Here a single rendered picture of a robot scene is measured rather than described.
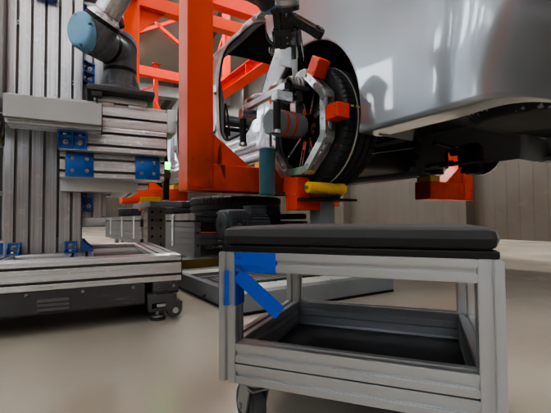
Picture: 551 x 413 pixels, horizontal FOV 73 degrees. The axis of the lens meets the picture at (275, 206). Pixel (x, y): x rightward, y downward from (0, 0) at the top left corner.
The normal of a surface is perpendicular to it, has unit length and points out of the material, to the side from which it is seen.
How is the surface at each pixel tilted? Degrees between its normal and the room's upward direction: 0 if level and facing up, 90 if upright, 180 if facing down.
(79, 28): 96
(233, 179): 90
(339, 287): 90
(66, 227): 90
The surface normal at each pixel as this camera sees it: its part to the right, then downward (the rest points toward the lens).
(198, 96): 0.54, -0.04
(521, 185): -0.90, -0.01
